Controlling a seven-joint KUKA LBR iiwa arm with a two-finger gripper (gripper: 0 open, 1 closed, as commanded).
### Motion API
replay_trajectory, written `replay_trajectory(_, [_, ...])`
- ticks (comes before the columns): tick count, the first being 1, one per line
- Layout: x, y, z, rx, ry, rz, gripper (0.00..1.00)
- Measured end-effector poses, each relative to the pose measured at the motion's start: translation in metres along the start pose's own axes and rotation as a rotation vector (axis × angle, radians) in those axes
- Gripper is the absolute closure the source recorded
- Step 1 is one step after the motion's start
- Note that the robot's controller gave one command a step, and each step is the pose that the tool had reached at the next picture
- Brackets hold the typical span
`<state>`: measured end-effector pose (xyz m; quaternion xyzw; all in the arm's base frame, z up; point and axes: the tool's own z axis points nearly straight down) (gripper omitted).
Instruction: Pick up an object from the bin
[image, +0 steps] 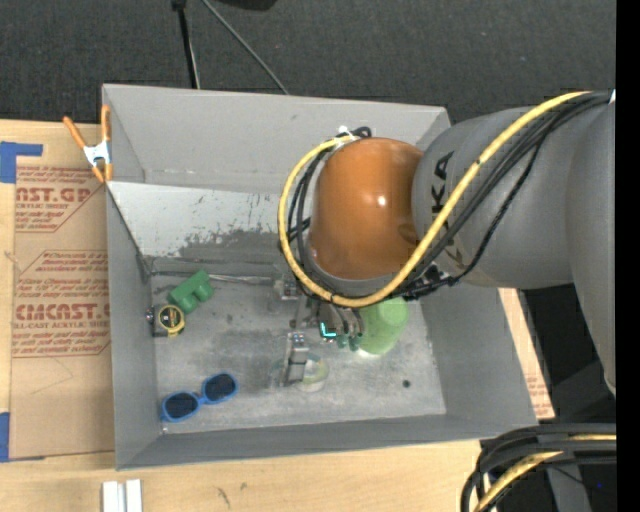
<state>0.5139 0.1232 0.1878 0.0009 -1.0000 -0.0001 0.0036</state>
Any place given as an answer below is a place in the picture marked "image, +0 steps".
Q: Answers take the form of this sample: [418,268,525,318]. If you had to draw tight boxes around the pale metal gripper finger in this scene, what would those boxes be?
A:
[267,275,301,318]
[280,331,311,388]

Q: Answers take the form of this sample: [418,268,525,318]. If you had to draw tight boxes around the blue sunglasses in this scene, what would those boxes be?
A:
[159,372,240,423]

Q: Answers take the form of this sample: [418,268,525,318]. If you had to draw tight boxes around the yellow and black tape measure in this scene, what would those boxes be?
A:
[145,303,187,339]

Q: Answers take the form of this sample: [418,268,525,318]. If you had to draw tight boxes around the light green cup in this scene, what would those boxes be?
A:
[356,296,411,357]

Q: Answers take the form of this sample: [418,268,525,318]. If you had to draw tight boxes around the grey metal bin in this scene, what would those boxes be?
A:
[101,83,540,472]

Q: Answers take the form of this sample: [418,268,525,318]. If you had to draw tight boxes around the green E-shaped block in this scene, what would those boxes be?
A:
[166,269,215,316]

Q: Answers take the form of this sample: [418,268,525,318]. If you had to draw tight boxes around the brown cardboard board red print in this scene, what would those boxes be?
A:
[0,118,557,461]

